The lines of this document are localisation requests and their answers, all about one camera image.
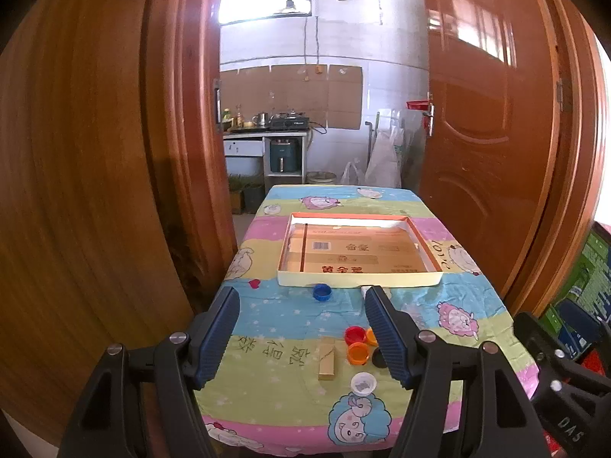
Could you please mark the metal strike plate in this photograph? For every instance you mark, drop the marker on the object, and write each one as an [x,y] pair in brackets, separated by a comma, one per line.
[217,105]

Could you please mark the grey kitchen cabinet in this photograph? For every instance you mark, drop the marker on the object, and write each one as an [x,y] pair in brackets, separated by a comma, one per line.
[243,148]

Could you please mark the red bottle cap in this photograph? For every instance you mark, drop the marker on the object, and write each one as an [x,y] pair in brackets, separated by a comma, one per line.
[355,335]

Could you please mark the orange bottle cap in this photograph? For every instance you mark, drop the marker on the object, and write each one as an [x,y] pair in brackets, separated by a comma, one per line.
[358,354]

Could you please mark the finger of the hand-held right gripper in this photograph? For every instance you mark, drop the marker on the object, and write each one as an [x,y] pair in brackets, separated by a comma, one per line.
[577,327]
[530,334]

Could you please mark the cardboard sheets on wall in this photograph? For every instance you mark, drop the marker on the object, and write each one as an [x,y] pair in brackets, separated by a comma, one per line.
[286,90]

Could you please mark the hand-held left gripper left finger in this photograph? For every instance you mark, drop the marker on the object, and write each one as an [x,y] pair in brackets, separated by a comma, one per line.
[217,336]

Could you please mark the black gas stove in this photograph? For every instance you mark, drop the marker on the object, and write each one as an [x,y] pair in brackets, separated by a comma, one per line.
[289,121]

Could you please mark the red paper strip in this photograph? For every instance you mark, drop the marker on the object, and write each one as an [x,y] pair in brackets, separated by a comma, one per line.
[416,104]

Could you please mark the grey wall pipe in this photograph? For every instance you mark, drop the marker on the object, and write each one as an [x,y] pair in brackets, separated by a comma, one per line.
[370,148]

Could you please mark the metal door hinge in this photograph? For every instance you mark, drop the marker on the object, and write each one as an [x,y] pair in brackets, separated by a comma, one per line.
[564,95]

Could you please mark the round bucket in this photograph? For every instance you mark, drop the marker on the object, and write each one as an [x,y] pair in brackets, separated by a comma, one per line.
[321,178]

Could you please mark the black bottle cap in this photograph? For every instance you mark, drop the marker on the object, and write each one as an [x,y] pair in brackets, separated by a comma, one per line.
[378,358]

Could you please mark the yellow-orange bottle cap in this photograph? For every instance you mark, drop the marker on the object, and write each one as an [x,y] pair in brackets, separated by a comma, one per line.
[370,337]

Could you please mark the orange-rimmed shallow cardboard box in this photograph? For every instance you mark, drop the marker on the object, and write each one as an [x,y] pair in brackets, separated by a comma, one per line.
[358,248]

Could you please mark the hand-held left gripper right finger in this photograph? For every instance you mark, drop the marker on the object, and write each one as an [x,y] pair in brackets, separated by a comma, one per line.
[382,336]

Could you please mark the dark planter box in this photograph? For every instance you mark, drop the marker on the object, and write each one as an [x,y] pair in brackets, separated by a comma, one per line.
[254,199]

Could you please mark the brown planter box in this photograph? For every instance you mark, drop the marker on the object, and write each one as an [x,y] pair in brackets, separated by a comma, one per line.
[236,203]

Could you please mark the brown sauce bottle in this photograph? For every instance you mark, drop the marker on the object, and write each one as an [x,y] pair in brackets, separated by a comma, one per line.
[238,117]

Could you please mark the small gold box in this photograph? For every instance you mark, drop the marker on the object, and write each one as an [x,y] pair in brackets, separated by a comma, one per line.
[327,360]

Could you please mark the red printed box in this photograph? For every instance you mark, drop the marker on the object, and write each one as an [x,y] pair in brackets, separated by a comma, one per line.
[596,365]

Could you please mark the metal basin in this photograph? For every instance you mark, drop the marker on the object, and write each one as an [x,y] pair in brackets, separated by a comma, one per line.
[225,127]

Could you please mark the plain wooden panel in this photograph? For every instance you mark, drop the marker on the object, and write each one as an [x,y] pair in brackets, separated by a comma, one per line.
[71,200]

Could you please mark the blue bottle cap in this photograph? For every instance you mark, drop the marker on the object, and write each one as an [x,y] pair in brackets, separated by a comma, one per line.
[322,292]

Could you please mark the teal air fryer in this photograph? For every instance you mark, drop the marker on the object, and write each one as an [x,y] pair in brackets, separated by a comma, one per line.
[285,155]

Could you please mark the white plastic bag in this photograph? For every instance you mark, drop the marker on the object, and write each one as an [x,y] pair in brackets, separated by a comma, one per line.
[349,175]

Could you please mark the printed cartoon tablecloth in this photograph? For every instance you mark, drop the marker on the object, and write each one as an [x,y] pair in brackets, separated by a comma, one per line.
[286,324]

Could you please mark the white woven sack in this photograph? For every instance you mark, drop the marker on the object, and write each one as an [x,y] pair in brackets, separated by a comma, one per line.
[382,162]

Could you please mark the white bottle cap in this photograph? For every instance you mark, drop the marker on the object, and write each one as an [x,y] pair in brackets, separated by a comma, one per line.
[363,384]

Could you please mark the green printed carton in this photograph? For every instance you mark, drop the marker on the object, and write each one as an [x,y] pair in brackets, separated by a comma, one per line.
[592,276]

